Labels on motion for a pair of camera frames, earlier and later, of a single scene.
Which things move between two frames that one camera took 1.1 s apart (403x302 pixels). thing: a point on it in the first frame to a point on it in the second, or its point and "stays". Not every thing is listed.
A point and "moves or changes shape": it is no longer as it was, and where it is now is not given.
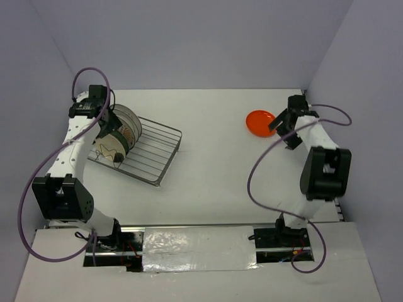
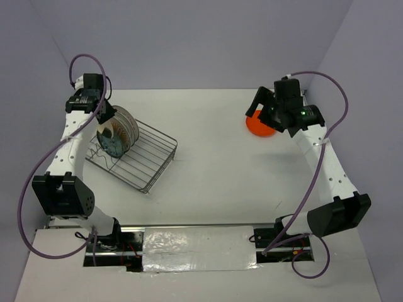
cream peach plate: (108, 145) moves or changes shape
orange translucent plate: (257, 123) stays
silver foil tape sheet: (172, 248) stays
